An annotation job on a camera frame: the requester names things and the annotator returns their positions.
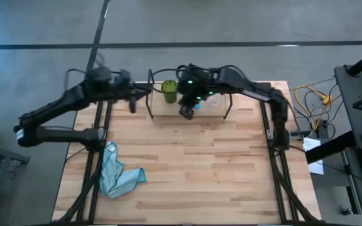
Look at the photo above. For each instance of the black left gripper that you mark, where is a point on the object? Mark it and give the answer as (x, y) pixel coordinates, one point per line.
(125, 83)

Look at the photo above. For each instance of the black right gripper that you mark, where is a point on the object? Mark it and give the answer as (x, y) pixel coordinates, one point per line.
(187, 111)

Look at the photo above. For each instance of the small blue cup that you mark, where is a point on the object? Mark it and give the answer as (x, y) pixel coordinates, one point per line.
(197, 106)

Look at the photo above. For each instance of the green ribbed cup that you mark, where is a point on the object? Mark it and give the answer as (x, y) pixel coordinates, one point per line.
(169, 91)

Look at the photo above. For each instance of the clear plastic cup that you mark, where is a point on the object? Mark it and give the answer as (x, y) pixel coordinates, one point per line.
(213, 101)

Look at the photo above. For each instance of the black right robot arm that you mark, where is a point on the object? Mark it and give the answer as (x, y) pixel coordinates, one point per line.
(240, 84)

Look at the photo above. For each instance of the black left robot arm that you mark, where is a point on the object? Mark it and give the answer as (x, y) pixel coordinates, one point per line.
(58, 102)

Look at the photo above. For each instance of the light blue cloth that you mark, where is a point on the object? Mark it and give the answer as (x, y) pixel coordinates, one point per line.
(115, 175)

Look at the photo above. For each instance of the black power strip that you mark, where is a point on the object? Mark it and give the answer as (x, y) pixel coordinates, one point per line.
(298, 134)

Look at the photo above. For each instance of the black power adapter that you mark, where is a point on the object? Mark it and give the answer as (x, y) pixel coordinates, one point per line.
(323, 130)

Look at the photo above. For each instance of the white paper sheet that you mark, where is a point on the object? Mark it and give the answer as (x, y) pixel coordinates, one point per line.
(316, 168)

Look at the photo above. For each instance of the black stand bar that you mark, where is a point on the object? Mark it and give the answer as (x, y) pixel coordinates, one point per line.
(328, 147)

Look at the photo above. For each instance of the grey workstation desk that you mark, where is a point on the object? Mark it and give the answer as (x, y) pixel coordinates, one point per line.
(347, 103)

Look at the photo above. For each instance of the black caster wheel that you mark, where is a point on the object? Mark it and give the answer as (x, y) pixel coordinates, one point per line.
(347, 211)

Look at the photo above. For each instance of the silver corner bracket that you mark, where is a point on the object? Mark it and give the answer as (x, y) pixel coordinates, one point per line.
(269, 134)

